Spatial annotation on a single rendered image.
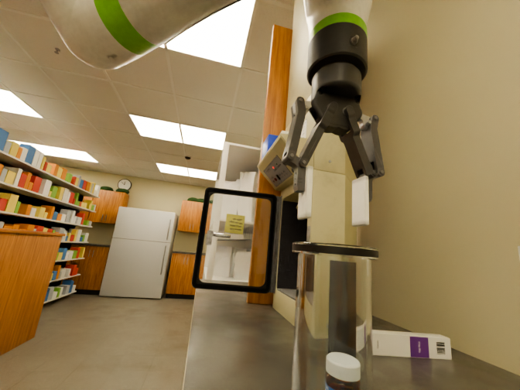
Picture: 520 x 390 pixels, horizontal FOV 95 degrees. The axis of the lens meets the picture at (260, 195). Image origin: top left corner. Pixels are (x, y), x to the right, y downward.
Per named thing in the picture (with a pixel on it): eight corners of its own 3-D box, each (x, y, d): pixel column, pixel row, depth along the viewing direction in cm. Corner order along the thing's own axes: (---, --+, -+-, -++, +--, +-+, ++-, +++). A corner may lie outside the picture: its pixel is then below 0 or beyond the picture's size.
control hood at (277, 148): (280, 191, 104) (282, 169, 107) (313, 169, 73) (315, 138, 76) (254, 187, 102) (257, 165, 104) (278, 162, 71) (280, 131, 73)
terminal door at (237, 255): (270, 294, 93) (277, 194, 102) (190, 288, 90) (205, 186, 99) (269, 293, 94) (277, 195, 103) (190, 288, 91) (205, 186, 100)
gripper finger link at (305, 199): (313, 165, 32) (308, 165, 32) (311, 217, 30) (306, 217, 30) (304, 172, 35) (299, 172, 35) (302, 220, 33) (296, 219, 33)
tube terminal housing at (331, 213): (330, 309, 99) (333, 139, 116) (388, 338, 68) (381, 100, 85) (271, 307, 94) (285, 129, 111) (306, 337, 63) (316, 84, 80)
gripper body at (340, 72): (346, 97, 42) (345, 145, 40) (301, 87, 41) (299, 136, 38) (375, 68, 35) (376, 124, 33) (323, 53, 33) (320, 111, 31)
